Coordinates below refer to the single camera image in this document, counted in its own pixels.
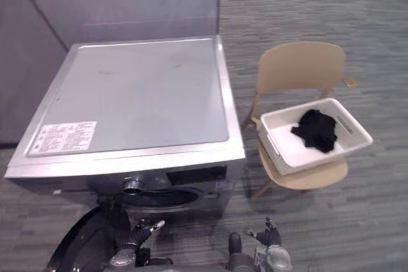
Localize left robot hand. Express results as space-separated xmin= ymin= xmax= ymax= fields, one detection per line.
xmin=129 ymin=218 xmax=166 ymax=247

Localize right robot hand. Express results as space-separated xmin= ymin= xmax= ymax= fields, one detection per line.
xmin=243 ymin=216 xmax=282 ymax=247

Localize white woven laundry basket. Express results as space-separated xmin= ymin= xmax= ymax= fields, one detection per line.
xmin=257 ymin=97 xmax=374 ymax=176

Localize black clothes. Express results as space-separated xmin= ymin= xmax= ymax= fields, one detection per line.
xmin=290 ymin=109 xmax=339 ymax=154

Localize silver washing machine dial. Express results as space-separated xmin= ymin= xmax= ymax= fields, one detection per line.
xmin=122 ymin=173 xmax=147 ymax=195

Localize round washing machine door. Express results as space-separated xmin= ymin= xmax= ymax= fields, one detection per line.
xmin=44 ymin=201 xmax=132 ymax=272

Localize silver front-load washing machine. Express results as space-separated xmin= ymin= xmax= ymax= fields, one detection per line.
xmin=3 ymin=34 xmax=247 ymax=222

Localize dark robot foot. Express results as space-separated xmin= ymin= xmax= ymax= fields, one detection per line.
xmin=228 ymin=232 xmax=243 ymax=255

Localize white warning label sticker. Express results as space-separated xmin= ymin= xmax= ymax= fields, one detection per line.
xmin=31 ymin=120 xmax=98 ymax=153

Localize beige plastic chair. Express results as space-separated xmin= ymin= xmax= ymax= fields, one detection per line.
xmin=241 ymin=41 xmax=358 ymax=200

